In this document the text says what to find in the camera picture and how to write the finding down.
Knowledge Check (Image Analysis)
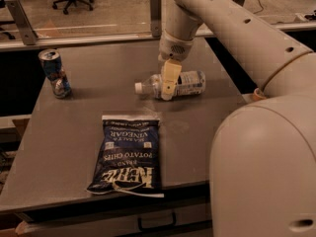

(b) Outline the left metal glass bracket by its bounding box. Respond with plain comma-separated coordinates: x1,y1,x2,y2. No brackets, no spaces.
5,0,38,45

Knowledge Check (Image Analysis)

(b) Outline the middle metal glass bracket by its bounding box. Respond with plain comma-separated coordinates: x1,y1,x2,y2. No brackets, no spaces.
150,0,162,38

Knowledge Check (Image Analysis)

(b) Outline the blue energy drink can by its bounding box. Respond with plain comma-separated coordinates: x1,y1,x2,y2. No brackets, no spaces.
39,49,71,99

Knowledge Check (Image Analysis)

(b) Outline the blue potato chips bag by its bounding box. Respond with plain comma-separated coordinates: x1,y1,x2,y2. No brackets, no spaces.
87,115,164,198

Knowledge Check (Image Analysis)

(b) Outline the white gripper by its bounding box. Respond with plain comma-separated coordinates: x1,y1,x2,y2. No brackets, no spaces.
158,31,194,101

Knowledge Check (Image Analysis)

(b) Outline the metal glass rail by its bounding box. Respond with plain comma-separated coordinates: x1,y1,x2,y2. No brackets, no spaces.
0,22,316,52

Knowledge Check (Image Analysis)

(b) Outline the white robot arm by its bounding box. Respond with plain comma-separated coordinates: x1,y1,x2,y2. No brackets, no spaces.
159,0,316,237

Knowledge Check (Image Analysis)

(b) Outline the clear plastic water bottle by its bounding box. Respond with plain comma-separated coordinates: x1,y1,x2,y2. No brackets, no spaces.
134,71,206,99

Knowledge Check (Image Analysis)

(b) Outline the black drawer handle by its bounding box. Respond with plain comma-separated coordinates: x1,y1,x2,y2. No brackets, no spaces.
137,212,177,232

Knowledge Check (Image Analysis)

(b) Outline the grey table drawer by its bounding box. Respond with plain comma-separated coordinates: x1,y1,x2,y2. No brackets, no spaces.
15,203,213,237

